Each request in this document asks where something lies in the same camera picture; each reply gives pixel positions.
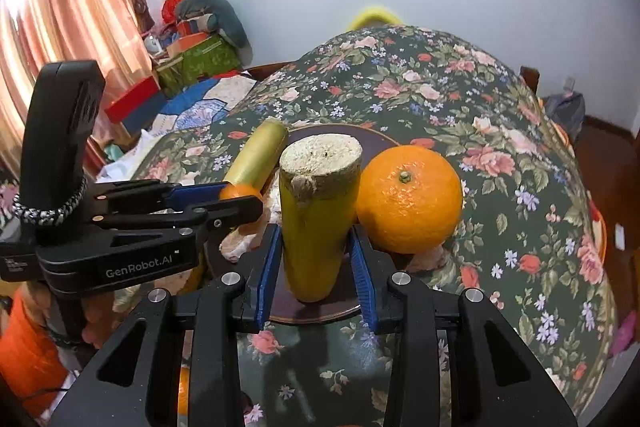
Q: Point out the small tangerine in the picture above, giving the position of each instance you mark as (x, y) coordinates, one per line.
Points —
(240, 191)

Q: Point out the wooden bedpost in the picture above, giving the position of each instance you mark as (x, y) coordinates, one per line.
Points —
(530, 79)

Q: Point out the large orange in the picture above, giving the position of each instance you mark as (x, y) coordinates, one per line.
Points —
(184, 389)
(410, 202)

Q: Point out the green bag with clutter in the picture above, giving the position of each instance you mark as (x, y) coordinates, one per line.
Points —
(205, 59)

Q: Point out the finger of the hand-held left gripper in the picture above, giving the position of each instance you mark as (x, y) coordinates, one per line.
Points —
(200, 194)
(235, 209)

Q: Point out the floral blanket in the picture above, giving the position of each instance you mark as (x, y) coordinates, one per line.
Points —
(500, 157)

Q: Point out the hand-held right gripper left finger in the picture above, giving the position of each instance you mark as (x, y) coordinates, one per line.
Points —
(267, 277)

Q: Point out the short sugarcane piece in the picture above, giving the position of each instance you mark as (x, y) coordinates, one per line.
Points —
(315, 217)

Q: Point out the grey plush pillow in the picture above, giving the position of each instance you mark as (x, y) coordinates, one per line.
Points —
(225, 19)

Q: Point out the purple plate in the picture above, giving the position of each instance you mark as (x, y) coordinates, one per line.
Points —
(300, 312)

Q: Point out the long sugarcane piece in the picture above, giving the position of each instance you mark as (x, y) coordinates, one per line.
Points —
(255, 152)

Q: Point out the white paper slip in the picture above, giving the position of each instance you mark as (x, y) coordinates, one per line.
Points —
(620, 237)

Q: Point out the pink curtain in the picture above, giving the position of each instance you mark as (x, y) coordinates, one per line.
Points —
(65, 7)

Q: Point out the person's left hand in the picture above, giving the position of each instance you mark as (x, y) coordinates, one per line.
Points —
(102, 322)

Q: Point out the red bag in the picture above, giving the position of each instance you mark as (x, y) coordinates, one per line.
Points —
(171, 8)

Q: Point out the red box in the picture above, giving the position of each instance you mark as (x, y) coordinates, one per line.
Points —
(135, 99)

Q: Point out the pink cloth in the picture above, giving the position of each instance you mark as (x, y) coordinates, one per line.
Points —
(622, 334)

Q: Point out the white cloth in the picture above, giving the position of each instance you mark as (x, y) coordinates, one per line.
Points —
(130, 157)

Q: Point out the grey backpack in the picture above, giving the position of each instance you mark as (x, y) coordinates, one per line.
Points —
(565, 112)

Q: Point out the blue patterned quilt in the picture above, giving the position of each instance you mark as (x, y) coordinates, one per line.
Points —
(200, 112)

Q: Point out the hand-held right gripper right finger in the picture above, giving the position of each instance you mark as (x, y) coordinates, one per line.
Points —
(362, 277)

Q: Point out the orange box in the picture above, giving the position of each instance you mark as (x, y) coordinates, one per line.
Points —
(187, 43)

